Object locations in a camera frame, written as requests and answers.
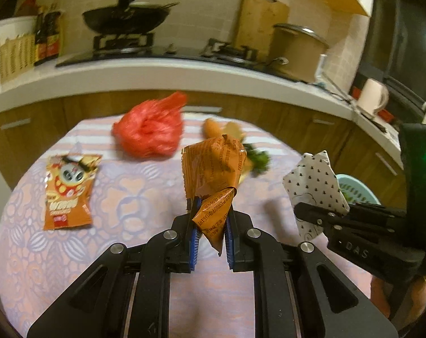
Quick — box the white heart-print paper bag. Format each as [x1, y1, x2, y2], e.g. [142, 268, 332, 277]
[282, 150, 351, 242]

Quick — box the orange snack wrapper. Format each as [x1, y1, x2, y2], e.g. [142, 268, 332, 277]
[182, 134, 246, 253]

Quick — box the red plastic bag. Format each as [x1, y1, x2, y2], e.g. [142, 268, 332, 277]
[112, 92, 187, 159]

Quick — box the orange peel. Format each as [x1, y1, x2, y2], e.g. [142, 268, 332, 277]
[202, 117, 245, 141]

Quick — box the person's right hand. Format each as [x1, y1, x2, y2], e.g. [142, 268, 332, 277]
[370, 276, 426, 325]

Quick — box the light blue perforated basket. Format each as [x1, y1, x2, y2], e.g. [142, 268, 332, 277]
[336, 174, 380, 204]

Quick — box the floral pink tablecloth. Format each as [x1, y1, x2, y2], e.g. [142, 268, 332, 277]
[0, 112, 374, 338]

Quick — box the dark green leafy vegetable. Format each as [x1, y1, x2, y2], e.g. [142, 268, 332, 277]
[243, 143, 270, 177]

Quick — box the white electric kettle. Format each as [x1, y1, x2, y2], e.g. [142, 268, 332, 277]
[357, 79, 389, 117]

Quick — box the orange cartoon snack packet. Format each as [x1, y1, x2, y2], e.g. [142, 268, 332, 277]
[43, 154, 102, 230]

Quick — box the brown rice cooker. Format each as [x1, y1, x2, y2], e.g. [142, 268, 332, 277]
[266, 23, 329, 84]

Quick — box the wooden cutting board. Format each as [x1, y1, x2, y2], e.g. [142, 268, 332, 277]
[232, 0, 290, 60]

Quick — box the black gas stove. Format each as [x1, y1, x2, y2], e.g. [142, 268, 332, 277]
[56, 33, 291, 79]

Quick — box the dark sauce bottle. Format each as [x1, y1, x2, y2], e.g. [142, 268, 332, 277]
[34, 7, 47, 66]

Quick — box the beige slotted utensil holder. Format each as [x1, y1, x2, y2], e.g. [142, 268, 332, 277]
[0, 34, 35, 84]

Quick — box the black wok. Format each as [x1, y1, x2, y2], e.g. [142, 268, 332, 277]
[82, 0, 178, 35]

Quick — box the black power cable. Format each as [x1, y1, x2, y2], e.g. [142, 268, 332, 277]
[320, 72, 358, 105]

